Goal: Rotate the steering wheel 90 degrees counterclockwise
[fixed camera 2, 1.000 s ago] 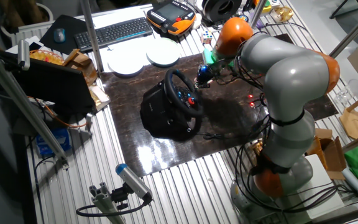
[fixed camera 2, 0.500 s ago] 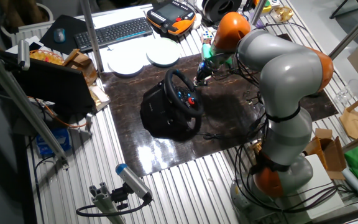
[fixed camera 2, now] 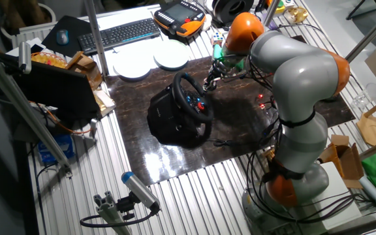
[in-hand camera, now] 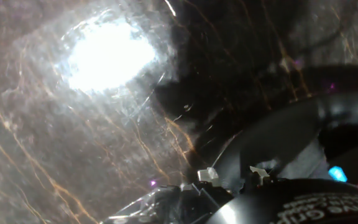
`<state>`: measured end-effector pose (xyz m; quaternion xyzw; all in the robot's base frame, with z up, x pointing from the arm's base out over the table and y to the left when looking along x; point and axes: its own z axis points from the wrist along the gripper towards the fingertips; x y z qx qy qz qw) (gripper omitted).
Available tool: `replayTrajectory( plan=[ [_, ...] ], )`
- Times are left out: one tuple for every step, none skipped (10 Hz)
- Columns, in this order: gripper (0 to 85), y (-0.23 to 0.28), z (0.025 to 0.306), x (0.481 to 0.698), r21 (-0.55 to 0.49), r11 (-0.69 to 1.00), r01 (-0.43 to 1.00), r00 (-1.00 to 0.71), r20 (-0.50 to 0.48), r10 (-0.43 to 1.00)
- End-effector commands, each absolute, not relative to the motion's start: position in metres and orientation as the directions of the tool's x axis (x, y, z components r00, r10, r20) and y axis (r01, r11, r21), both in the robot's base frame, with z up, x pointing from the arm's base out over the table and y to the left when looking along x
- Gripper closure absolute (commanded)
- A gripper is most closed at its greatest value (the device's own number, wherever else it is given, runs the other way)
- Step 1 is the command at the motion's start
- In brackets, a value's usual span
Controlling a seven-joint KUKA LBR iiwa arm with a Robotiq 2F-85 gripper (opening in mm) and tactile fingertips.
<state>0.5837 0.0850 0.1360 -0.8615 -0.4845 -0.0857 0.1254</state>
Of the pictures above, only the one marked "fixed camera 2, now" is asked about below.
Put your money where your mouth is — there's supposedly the thin black USB cable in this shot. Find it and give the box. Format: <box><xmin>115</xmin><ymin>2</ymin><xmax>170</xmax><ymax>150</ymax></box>
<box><xmin>207</xmin><ymin>138</ymin><xmax>241</xmax><ymax>148</ymax></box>

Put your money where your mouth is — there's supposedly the black steering wheel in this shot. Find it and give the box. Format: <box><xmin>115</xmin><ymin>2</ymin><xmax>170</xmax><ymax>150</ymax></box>
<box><xmin>171</xmin><ymin>71</ymin><xmax>215</xmax><ymax>124</ymax></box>

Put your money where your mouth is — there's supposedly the green yellow button box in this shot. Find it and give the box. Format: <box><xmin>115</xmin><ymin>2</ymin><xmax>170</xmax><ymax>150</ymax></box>
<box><xmin>266</xmin><ymin>0</ymin><xmax>287</xmax><ymax>14</ymax></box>

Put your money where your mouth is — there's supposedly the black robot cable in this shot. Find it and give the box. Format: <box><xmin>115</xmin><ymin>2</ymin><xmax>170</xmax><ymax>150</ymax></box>
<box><xmin>243</xmin><ymin>148</ymin><xmax>306</xmax><ymax>226</ymax></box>

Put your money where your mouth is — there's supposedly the black steering wheel base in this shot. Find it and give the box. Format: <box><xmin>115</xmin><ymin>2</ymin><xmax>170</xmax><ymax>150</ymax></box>
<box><xmin>147</xmin><ymin>85</ymin><xmax>198</xmax><ymax>148</ymax></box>

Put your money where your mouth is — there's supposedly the clear glass cup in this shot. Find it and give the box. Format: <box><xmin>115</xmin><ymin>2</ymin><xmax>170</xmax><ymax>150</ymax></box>
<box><xmin>352</xmin><ymin>91</ymin><xmax>371</xmax><ymax>111</ymax></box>

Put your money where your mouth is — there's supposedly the silver camera blue cap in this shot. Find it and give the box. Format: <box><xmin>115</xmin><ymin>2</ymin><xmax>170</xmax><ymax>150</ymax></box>
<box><xmin>121</xmin><ymin>171</ymin><xmax>161</xmax><ymax>210</ymax></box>

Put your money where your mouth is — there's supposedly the long aluminium beam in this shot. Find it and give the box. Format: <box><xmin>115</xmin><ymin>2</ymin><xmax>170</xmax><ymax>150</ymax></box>
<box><xmin>0</xmin><ymin>45</ymin><xmax>72</xmax><ymax>179</ymax></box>

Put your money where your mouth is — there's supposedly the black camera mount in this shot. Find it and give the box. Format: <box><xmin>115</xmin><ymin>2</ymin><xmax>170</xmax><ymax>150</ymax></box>
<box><xmin>116</xmin><ymin>192</ymin><xmax>137</xmax><ymax>221</ymax></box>

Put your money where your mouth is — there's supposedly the white round bin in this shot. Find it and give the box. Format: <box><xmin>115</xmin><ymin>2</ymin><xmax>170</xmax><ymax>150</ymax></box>
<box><xmin>0</xmin><ymin>2</ymin><xmax>57</xmax><ymax>42</ymax></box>

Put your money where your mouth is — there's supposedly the orange black teach pendant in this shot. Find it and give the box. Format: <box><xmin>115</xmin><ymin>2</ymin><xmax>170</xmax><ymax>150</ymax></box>
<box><xmin>153</xmin><ymin>0</ymin><xmax>207</xmax><ymax>38</ymax></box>

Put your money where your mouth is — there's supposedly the black camera cable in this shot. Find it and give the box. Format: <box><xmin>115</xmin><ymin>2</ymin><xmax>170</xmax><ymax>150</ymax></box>
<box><xmin>79</xmin><ymin>202</ymin><xmax>161</xmax><ymax>228</ymax></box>

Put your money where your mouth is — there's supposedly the aluminium frame post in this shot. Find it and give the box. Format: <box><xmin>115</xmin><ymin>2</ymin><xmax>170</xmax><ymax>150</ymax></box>
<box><xmin>344</xmin><ymin>2</ymin><xmax>376</xmax><ymax>63</ymax></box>
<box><xmin>262</xmin><ymin>0</ymin><xmax>281</xmax><ymax>27</ymax></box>
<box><xmin>83</xmin><ymin>0</ymin><xmax>110</xmax><ymax>78</ymax></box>

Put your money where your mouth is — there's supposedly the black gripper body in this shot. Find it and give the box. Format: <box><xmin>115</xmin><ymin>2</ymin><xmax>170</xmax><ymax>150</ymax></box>
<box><xmin>210</xmin><ymin>61</ymin><xmax>234</xmax><ymax>82</ymax></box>

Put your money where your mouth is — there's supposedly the short aluminium extrusion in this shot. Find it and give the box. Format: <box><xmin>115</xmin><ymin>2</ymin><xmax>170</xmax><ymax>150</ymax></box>
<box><xmin>93</xmin><ymin>191</ymin><xmax>133</xmax><ymax>235</ymax></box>

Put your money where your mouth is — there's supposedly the pale blue roll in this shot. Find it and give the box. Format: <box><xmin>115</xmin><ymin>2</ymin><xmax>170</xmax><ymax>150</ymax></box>
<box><xmin>359</xmin><ymin>176</ymin><xmax>376</xmax><ymax>212</ymax></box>

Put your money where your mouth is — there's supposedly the open cardboard box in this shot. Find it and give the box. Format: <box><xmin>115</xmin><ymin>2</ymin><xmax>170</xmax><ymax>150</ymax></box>
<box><xmin>318</xmin><ymin>134</ymin><xmax>365</xmax><ymax>189</ymax></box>

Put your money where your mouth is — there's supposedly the white plastic lump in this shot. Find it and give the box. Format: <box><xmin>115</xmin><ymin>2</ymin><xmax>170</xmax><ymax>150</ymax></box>
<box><xmin>202</xmin><ymin>13</ymin><xmax>213</xmax><ymax>32</ymax></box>

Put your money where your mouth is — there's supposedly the orange cable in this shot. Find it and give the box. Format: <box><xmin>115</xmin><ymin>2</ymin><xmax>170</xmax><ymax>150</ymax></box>
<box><xmin>27</xmin><ymin>101</ymin><xmax>93</xmax><ymax>135</ymax></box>

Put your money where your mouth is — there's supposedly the silver depth camera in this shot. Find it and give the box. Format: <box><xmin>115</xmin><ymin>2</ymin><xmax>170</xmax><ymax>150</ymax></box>
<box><xmin>18</xmin><ymin>41</ymin><xmax>32</xmax><ymax>75</ymax></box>

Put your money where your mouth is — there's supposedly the blue box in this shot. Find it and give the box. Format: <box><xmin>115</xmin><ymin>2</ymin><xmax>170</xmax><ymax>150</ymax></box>
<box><xmin>37</xmin><ymin>134</ymin><xmax>75</xmax><ymax>164</ymax></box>

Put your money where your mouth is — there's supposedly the blue grey computer mouse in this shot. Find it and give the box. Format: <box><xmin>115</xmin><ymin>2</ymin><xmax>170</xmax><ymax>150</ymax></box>
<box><xmin>56</xmin><ymin>29</ymin><xmax>70</xmax><ymax>46</ymax></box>

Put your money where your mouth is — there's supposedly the black mouse pad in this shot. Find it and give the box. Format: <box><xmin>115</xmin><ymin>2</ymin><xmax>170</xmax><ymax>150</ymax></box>
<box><xmin>40</xmin><ymin>15</ymin><xmax>93</xmax><ymax>58</ymax></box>

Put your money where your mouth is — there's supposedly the black laptop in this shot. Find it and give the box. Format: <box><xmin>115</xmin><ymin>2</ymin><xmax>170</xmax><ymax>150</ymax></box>
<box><xmin>11</xmin><ymin>60</ymin><xmax>101</xmax><ymax>121</ymax></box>

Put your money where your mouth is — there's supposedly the white round plate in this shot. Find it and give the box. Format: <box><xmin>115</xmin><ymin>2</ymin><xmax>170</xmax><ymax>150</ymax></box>
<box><xmin>153</xmin><ymin>39</ymin><xmax>191</xmax><ymax>71</ymax></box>
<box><xmin>112</xmin><ymin>48</ymin><xmax>152</xmax><ymax>81</ymax></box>

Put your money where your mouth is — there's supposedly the white box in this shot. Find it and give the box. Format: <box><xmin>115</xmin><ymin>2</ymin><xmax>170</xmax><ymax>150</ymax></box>
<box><xmin>311</xmin><ymin>161</ymin><xmax>362</xmax><ymax>231</ymax></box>

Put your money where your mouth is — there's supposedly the gold glass bowl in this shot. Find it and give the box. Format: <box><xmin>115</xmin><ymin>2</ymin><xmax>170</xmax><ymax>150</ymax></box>
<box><xmin>285</xmin><ymin>7</ymin><xmax>309</xmax><ymax>24</ymax></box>

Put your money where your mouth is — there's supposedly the brown paper bag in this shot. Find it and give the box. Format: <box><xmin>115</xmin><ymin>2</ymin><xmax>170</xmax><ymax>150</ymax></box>
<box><xmin>65</xmin><ymin>51</ymin><xmax>103</xmax><ymax>91</ymax></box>

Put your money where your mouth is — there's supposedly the black computer keyboard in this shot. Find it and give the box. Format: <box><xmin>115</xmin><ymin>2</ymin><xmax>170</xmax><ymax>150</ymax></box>
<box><xmin>76</xmin><ymin>18</ymin><xmax>161</xmax><ymax>55</ymax></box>

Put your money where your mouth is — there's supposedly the Rubik's cube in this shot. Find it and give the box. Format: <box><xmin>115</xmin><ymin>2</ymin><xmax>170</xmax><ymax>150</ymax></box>
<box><xmin>211</xmin><ymin>31</ymin><xmax>225</xmax><ymax>46</ymax></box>

